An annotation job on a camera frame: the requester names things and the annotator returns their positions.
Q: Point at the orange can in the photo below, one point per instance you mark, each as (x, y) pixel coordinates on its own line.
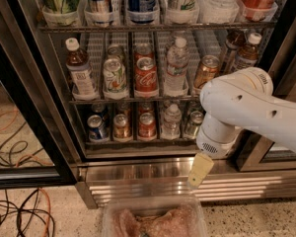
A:
(124, 108)
(121, 128)

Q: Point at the water bottle top shelf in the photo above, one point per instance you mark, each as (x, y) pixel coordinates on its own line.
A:
(218, 11)

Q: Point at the blue can bottom front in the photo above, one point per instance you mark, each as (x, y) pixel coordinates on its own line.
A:
(97, 129)

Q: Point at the glass fridge door left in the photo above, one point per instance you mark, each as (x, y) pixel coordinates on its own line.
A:
(37, 148)

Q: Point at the tea bottle middle left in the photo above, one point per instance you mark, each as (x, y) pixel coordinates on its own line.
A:
(79, 66)

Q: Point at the tea bottle middle right rear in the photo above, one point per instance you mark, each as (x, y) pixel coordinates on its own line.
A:
(234, 40)

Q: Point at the clear plastic food container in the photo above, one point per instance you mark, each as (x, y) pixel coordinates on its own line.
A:
(176, 216)

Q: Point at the red cola can front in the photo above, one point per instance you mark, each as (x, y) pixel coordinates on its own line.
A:
(146, 80)

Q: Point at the orange can bottom rear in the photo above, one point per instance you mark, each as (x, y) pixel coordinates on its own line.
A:
(124, 108)

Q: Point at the tea bottle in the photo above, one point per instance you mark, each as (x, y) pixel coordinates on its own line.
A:
(234, 40)
(248, 54)
(79, 66)

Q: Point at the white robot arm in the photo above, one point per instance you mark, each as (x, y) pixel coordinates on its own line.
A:
(236, 101)

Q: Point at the glass fridge door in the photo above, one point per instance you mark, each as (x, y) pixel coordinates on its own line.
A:
(37, 148)
(278, 58)

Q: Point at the green striped can top shelf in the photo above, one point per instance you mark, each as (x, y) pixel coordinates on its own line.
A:
(60, 13)

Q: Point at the green soda can rear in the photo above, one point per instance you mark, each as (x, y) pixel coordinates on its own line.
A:
(193, 106)

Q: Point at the green soda can front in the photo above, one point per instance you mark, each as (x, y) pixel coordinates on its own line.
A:
(193, 124)

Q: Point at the blue energy drink can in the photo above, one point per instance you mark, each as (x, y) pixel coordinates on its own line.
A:
(99, 13)

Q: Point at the red can bottom rear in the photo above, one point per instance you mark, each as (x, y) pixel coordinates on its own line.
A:
(146, 107)

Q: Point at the red can bottom front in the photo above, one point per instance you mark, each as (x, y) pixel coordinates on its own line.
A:
(147, 127)

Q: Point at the orange can bottom front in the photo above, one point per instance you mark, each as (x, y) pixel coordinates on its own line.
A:
(121, 128)

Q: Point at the green soda can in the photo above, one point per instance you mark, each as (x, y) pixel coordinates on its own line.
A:
(193, 124)
(193, 106)

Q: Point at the white floral can rear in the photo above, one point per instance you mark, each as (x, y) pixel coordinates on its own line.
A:
(116, 51)

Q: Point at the red cola can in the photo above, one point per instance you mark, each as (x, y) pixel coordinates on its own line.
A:
(143, 50)
(146, 80)

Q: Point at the steel fridge base grille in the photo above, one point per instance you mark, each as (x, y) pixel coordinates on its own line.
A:
(100, 182)

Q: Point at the blue can bottom rear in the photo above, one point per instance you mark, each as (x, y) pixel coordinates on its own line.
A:
(102, 111)

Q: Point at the water bottle middle shelf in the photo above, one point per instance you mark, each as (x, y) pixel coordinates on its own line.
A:
(177, 59)

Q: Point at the white floral can top shelf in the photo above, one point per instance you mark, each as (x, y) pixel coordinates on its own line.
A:
(181, 11)

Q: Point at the red cola can rear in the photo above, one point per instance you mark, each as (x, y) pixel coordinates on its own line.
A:
(143, 50)

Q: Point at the small water bottle bottom shelf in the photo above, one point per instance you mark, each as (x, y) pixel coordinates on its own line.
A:
(171, 122)

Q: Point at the dark blue can top shelf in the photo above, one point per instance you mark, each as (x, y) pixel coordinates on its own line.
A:
(141, 11)

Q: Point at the tea bottle middle right front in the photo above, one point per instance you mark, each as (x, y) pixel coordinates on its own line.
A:
(248, 54)

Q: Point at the gold can middle shelf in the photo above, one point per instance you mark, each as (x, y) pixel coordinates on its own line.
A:
(207, 69)

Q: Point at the glass fridge door right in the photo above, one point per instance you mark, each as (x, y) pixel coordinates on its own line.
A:
(278, 58)

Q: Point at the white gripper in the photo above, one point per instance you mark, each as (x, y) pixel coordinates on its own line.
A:
(213, 144)

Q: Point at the white floral can front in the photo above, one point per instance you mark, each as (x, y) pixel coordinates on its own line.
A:
(115, 78)

